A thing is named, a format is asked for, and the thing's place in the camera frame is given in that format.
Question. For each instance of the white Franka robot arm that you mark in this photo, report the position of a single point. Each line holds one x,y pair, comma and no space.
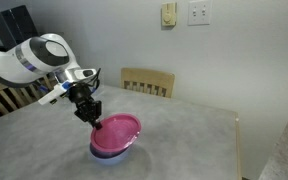
17,63

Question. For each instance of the blue plastic bowl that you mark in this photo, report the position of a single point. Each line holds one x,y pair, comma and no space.
110,160

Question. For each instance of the pink round plastic lid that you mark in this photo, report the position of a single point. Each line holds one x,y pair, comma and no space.
117,133

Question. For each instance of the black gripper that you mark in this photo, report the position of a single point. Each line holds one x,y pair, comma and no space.
80,93

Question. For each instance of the beige wall dimmer plate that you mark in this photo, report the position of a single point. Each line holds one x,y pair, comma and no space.
169,14

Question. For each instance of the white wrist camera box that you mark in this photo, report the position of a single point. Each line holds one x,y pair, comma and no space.
52,95

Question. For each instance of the white light switch plate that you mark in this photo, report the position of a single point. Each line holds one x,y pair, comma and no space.
199,12

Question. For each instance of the black box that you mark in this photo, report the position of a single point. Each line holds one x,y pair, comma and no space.
14,23

